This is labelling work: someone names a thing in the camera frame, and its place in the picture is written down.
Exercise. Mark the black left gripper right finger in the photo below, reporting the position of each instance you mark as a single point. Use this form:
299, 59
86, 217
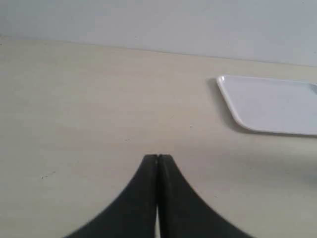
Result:
182, 213

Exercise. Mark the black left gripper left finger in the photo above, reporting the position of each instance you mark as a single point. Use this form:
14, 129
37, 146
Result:
133, 213

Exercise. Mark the white plastic tray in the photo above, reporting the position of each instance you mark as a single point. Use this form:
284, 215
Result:
271, 105

